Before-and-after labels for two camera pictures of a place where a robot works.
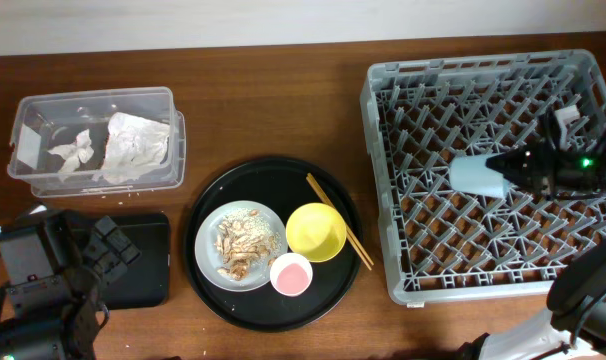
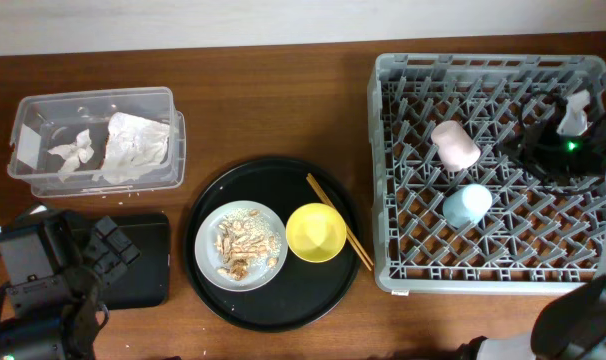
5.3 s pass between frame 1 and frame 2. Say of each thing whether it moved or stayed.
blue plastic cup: moved
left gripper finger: stayed
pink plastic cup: moved
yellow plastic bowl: stayed
